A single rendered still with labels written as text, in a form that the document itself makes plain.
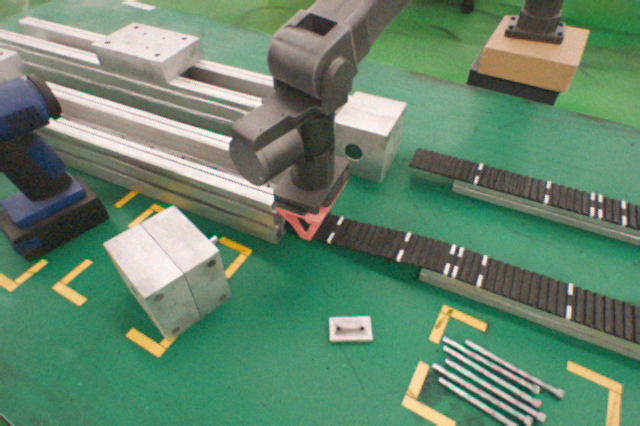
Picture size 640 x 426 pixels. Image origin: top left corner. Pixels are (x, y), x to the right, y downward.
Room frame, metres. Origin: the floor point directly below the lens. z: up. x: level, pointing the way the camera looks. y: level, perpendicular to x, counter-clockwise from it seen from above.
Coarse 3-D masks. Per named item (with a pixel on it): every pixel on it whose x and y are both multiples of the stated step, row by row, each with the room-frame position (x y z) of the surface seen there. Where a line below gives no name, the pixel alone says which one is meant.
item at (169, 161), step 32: (64, 96) 0.64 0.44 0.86; (64, 128) 0.54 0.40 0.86; (96, 128) 0.58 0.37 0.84; (128, 128) 0.58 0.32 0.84; (160, 128) 0.55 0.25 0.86; (192, 128) 0.54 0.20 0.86; (64, 160) 0.55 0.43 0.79; (96, 160) 0.51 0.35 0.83; (128, 160) 0.48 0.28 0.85; (160, 160) 0.47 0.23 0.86; (192, 160) 0.50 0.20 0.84; (224, 160) 0.50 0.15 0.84; (160, 192) 0.46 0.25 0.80; (192, 192) 0.43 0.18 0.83; (224, 192) 0.41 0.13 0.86; (256, 192) 0.40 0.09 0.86; (224, 224) 0.42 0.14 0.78; (256, 224) 0.39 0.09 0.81
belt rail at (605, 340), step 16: (432, 272) 0.31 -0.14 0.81; (448, 288) 0.30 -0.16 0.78; (464, 288) 0.30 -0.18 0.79; (480, 288) 0.29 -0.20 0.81; (496, 304) 0.28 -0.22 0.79; (512, 304) 0.27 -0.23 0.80; (528, 320) 0.26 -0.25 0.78; (544, 320) 0.25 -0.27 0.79; (560, 320) 0.25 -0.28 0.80; (576, 336) 0.24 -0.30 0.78; (592, 336) 0.23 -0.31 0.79; (608, 336) 0.23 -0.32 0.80; (624, 352) 0.22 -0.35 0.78
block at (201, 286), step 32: (160, 224) 0.33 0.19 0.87; (192, 224) 0.33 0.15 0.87; (128, 256) 0.29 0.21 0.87; (160, 256) 0.29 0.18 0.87; (192, 256) 0.29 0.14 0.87; (160, 288) 0.24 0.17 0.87; (192, 288) 0.26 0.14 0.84; (224, 288) 0.29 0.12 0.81; (160, 320) 0.23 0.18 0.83; (192, 320) 0.25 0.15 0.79
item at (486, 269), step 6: (480, 258) 0.33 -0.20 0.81; (486, 258) 0.33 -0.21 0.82; (492, 258) 0.33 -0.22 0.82; (480, 264) 0.32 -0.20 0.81; (486, 264) 0.32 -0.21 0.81; (492, 264) 0.32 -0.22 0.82; (480, 270) 0.31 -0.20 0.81; (486, 270) 0.31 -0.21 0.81; (492, 270) 0.31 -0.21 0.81; (480, 276) 0.30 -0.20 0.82; (486, 276) 0.30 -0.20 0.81; (492, 276) 0.30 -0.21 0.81; (474, 282) 0.29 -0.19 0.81; (480, 282) 0.29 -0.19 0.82; (486, 282) 0.29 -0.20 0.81; (486, 288) 0.28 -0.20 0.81
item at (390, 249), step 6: (390, 234) 0.38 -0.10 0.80; (396, 234) 0.38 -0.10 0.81; (402, 234) 0.37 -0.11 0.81; (390, 240) 0.36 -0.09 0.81; (396, 240) 0.36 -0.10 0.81; (402, 240) 0.37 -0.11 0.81; (384, 246) 0.36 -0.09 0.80; (390, 246) 0.35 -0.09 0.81; (396, 246) 0.35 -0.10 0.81; (384, 252) 0.34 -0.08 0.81; (390, 252) 0.34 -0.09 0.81; (396, 252) 0.34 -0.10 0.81; (390, 258) 0.34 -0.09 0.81
